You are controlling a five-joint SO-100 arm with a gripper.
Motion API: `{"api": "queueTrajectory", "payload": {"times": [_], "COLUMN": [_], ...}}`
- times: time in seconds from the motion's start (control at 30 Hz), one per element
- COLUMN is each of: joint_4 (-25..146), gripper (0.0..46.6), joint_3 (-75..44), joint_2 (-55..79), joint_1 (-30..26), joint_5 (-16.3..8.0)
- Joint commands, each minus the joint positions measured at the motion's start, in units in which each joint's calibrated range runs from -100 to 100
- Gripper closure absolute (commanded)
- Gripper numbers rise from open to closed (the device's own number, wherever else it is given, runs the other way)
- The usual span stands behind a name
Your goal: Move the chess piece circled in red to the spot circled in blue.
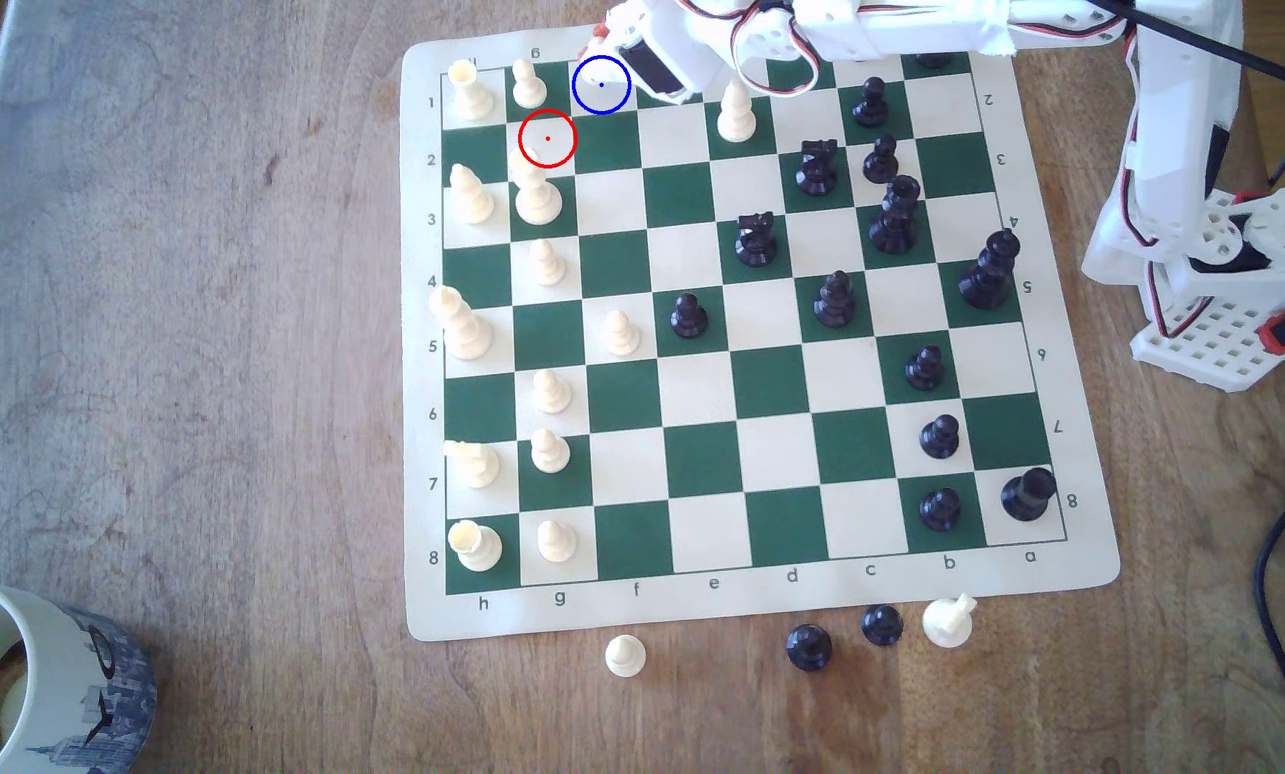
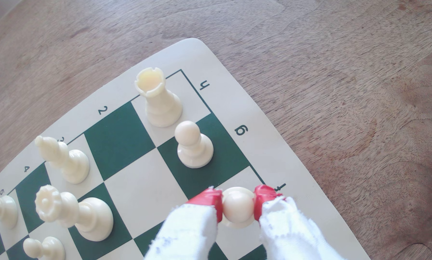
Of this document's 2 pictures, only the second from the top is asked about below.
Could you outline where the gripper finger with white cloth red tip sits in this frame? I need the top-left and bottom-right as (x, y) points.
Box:
(253, 184), (346, 260)
(144, 186), (224, 260)

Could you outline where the white chess pawn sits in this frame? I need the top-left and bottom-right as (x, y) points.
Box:
(221, 187), (256, 229)
(22, 236), (66, 260)
(174, 121), (214, 169)

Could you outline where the white chess queen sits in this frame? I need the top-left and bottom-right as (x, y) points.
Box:
(35, 184), (114, 242)

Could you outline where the green and white chess mat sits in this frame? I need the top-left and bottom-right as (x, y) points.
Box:
(0, 38), (370, 260)

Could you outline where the white chess rook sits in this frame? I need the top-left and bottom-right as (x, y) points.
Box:
(135, 67), (183, 128)

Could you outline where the white chess bishop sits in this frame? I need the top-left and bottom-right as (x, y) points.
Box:
(34, 135), (91, 185)

